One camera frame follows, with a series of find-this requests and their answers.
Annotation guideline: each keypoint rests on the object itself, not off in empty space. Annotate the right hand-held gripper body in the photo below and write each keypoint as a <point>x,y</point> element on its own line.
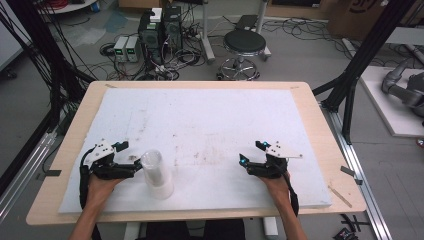
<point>271,168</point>

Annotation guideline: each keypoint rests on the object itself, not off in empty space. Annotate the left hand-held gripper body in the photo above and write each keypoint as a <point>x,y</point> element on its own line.
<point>100,168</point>

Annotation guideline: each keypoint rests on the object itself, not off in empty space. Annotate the clear plastic cup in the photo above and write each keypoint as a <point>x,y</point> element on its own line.
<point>152,166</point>

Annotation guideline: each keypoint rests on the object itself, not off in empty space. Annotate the white plastic cup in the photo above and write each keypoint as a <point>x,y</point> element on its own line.
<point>161,191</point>

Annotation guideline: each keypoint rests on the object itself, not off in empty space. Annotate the person's right hand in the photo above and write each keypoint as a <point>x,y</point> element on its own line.
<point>280,188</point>

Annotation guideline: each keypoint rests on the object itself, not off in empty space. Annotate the person's left hand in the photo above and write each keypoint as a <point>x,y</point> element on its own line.
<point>98,191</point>

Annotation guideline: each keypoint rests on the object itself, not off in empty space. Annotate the white foam mat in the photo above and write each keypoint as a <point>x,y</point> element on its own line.
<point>206,133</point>

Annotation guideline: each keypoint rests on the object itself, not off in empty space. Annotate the black tape piece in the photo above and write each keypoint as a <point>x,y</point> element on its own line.
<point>53,173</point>

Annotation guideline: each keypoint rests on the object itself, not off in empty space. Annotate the white table leg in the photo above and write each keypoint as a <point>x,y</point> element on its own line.
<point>270,228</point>
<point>132,231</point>

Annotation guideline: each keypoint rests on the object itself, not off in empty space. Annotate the thin wooden stick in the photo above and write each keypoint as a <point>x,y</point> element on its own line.
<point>340,196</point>

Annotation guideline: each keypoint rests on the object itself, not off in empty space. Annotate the grey tape piece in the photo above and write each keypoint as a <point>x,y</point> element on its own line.
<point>347,171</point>

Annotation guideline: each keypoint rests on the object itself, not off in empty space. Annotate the grey power supply unit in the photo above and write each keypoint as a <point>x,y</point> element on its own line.
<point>132,49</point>
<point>120,48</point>

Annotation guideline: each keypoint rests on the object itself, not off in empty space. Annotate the black parts on floor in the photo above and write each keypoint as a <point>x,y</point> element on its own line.
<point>348,230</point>

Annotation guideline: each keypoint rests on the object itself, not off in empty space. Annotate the black round stool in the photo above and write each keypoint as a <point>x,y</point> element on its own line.
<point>244,41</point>

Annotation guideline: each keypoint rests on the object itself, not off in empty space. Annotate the black computer tower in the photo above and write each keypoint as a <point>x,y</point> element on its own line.
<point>172,28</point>
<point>150,40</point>

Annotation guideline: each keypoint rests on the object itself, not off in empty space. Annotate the white metal stand leg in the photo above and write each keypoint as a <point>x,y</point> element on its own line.
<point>207,36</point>
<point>262,20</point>

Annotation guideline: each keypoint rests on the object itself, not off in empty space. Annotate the black flat laptop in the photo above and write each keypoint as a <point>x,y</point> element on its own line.
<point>246,22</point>

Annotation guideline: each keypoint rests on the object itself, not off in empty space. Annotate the white floor board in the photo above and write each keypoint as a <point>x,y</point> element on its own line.
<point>390,113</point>

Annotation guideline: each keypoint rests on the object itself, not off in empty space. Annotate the small white box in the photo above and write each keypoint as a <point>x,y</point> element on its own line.
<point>156,14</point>

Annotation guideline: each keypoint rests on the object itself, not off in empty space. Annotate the blue tape roll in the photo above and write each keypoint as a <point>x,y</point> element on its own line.
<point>95,6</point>

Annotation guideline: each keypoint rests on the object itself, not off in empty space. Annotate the white round table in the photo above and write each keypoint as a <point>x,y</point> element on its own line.
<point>66,6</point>

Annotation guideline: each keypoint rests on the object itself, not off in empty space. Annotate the cardboard box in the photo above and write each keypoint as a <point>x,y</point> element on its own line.
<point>353,20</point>

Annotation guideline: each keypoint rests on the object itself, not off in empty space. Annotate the aluminium floor rail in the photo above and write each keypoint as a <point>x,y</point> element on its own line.
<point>360,173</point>
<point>26,170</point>

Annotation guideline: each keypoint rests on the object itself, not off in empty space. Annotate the black metal frame post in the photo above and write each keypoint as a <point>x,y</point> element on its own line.
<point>40,50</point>
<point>363,53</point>

